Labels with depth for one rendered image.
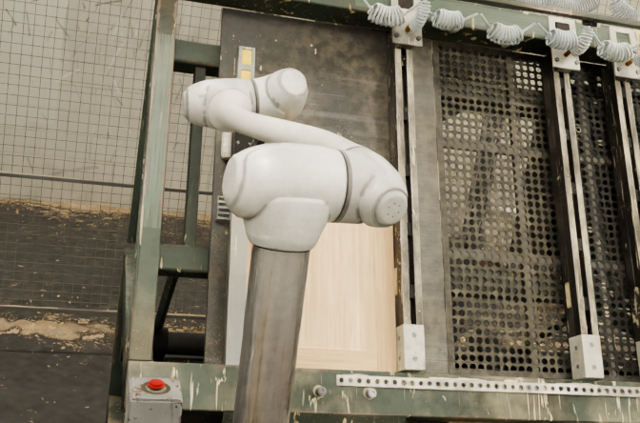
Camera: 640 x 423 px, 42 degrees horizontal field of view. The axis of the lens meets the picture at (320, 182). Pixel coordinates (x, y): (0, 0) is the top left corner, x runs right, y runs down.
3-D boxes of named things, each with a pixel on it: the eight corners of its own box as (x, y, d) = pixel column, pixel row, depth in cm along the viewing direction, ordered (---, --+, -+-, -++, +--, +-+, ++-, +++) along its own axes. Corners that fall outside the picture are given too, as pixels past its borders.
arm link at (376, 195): (390, 142, 157) (324, 135, 152) (432, 177, 142) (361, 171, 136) (373, 205, 162) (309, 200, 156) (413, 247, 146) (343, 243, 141)
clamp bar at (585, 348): (567, 379, 246) (614, 369, 225) (532, 31, 288) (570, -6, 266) (596, 381, 249) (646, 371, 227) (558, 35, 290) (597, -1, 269)
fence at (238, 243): (222, 367, 220) (225, 364, 217) (236, 51, 254) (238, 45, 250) (241, 367, 222) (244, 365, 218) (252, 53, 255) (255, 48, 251)
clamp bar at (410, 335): (389, 372, 232) (421, 360, 211) (379, 7, 274) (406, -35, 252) (422, 373, 235) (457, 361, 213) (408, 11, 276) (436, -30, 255)
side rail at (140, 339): (125, 366, 219) (128, 359, 210) (155, 8, 258) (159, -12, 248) (148, 367, 221) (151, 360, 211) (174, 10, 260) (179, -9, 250)
